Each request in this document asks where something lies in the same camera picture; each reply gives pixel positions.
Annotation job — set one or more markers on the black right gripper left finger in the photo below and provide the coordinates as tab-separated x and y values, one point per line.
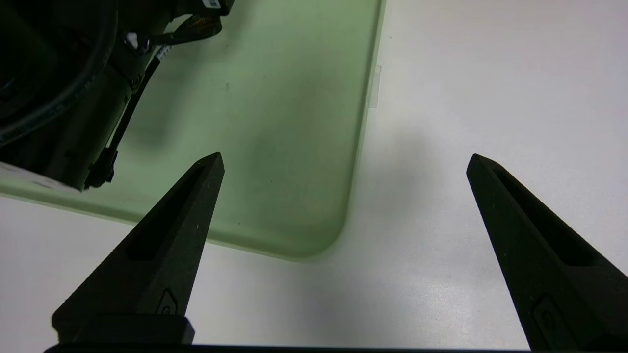
162	255

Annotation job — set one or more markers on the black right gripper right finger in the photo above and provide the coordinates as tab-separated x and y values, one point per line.
539	274

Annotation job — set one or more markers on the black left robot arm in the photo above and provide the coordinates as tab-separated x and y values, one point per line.
39	59

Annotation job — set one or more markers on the light green plastic tray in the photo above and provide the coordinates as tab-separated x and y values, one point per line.
274	127

